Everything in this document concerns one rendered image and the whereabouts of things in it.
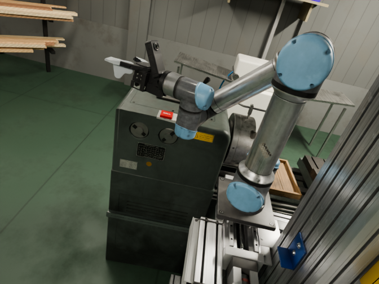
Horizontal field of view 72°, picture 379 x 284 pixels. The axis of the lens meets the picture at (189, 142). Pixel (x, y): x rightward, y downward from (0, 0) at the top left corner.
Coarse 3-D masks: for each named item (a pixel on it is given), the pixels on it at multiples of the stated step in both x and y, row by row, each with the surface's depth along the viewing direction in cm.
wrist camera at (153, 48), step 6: (150, 42) 80; (156, 42) 81; (150, 48) 80; (156, 48) 82; (150, 54) 81; (156, 54) 82; (150, 60) 82; (156, 60) 81; (162, 60) 84; (156, 66) 82; (162, 66) 84; (156, 72) 82; (162, 72) 84
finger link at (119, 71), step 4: (108, 60) 82; (112, 60) 82; (116, 60) 82; (120, 60) 82; (124, 60) 83; (116, 64) 82; (116, 68) 83; (120, 68) 83; (124, 68) 84; (128, 68) 84; (116, 72) 84; (120, 72) 84; (124, 72) 84; (128, 72) 84; (132, 72) 84; (116, 76) 84; (120, 76) 84
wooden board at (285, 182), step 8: (280, 160) 187; (280, 168) 181; (288, 168) 180; (280, 176) 173; (288, 176) 175; (272, 184) 164; (280, 184) 166; (288, 184) 167; (296, 184) 166; (272, 192) 158; (280, 192) 158; (288, 192) 157; (296, 192) 162
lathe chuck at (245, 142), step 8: (248, 120) 151; (240, 128) 147; (248, 128) 147; (240, 136) 146; (248, 136) 146; (240, 144) 146; (248, 144) 146; (240, 152) 147; (232, 160) 152; (240, 160) 151
